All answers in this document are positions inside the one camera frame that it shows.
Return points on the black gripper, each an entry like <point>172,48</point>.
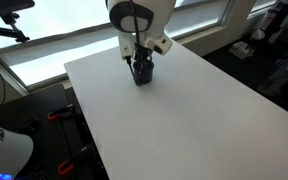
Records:
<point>142,53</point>

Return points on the dark teal mug with logo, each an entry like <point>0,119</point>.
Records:
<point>147,75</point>

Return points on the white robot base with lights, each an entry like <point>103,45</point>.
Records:
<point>7,150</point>

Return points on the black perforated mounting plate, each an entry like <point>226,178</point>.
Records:
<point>70,140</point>

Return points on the white floor device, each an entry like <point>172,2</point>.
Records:
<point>240,48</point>

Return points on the black robot cart top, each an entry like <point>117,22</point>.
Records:
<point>24,103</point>

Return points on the gray blue bag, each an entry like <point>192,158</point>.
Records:
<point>284,73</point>

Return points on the black and white equipment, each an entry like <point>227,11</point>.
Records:
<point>284,13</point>

